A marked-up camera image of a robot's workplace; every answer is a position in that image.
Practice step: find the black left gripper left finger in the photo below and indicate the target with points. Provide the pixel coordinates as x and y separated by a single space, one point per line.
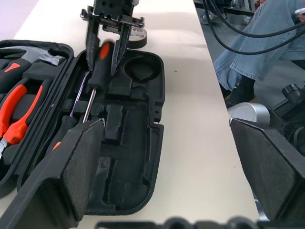
54 181

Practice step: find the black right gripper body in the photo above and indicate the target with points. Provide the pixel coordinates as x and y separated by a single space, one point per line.
109 13

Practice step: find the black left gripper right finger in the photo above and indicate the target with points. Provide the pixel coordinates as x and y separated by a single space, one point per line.
274 171

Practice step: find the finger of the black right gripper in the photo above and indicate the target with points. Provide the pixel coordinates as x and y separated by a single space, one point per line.
92 47
121 50

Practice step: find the black orange screwdriver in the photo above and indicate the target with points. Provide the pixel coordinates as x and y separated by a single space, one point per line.
98 71
68 124

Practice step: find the black tool case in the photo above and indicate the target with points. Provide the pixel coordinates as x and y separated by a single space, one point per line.
133 124

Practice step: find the black tape roll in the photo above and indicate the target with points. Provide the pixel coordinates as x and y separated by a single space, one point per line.
138 43

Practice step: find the silver and black robot body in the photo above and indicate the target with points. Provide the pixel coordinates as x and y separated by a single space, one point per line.
250 113

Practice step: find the orange black pliers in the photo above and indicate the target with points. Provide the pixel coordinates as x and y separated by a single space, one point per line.
17 112

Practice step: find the person in blue jeans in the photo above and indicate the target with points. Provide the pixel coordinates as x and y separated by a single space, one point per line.
257 55

